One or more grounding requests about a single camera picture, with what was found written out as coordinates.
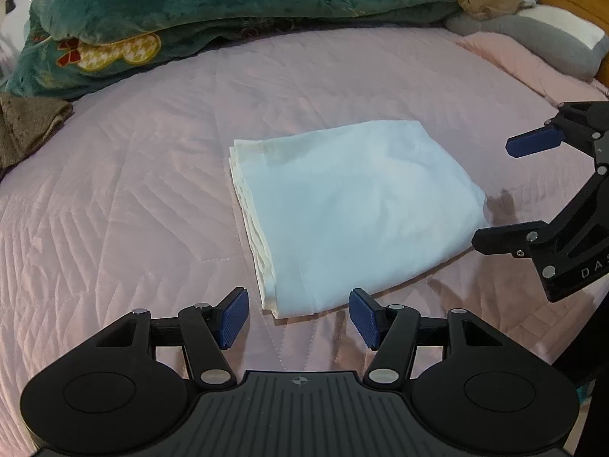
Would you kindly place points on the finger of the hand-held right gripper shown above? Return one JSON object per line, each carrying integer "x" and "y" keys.
{"x": 504, "y": 240}
{"x": 533, "y": 142}

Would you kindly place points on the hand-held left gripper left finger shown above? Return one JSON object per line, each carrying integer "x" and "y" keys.
{"x": 234, "y": 318}

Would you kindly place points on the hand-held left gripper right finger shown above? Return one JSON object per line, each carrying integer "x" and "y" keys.
{"x": 364, "y": 318}

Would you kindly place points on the white cloth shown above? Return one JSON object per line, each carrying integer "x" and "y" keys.
{"x": 357, "y": 209}

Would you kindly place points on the pink pillow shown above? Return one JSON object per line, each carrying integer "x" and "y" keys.
{"x": 514, "y": 54}

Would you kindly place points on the grey and white pillow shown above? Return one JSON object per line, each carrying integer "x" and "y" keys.
{"x": 537, "y": 33}

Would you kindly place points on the pink quilted bed sheet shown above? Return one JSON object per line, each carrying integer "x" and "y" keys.
{"x": 142, "y": 176}

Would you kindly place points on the brown knitted cloth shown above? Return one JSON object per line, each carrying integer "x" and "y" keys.
{"x": 28, "y": 123}

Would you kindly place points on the green printed plush blanket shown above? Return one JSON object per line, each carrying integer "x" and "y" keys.
{"x": 214, "y": 4}

